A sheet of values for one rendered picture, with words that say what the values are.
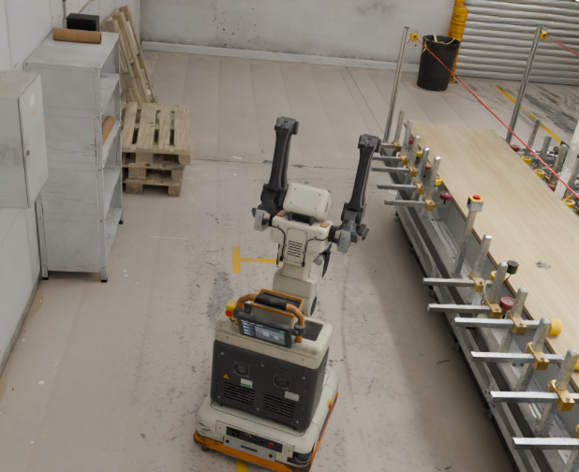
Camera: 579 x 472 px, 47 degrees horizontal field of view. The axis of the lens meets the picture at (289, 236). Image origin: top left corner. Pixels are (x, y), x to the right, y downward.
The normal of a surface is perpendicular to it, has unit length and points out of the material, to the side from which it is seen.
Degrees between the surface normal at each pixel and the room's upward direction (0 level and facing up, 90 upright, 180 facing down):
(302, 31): 90
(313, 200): 47
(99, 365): 0
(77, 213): 90
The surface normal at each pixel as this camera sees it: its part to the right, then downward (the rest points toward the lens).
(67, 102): 0.08, 0.50
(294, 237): -0.29, 0.32
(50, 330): 0.11, -0.87
